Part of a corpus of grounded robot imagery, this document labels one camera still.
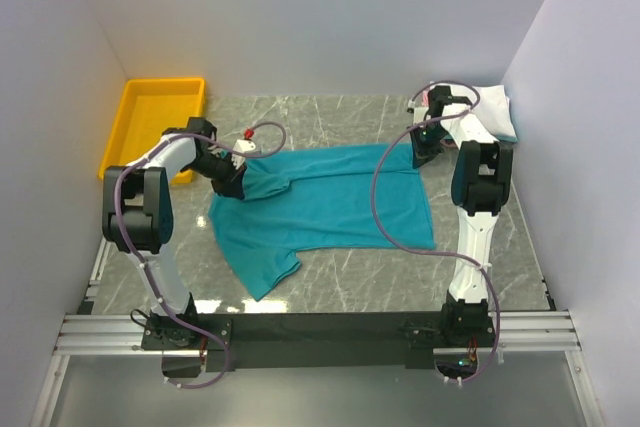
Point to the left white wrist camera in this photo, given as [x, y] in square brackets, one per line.
[242, 147]

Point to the white folded t shirt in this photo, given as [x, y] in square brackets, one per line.
[493, 110]

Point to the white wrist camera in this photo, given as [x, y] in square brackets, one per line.
[242, 147]
[419, 113]

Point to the aluminium frame rail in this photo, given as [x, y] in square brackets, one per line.
[99, 376]

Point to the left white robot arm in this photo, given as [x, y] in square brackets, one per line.
[138, 217]

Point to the teal polo t shirt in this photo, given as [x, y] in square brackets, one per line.
[353, 197]

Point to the pink folded t shirt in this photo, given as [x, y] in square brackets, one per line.
[447, 143]

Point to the teal folded t shirt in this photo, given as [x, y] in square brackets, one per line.
[506, 137]

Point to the black base bar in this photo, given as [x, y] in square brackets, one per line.
[298, 340]

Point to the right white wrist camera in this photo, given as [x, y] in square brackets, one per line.
[419, 113]

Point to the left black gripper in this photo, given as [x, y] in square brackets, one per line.
[230, 185]

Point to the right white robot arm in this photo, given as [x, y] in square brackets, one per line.
[480, 188]

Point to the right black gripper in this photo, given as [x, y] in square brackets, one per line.
[423, 152]

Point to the yellow plastic bin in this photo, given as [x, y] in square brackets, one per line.
[147, 108]

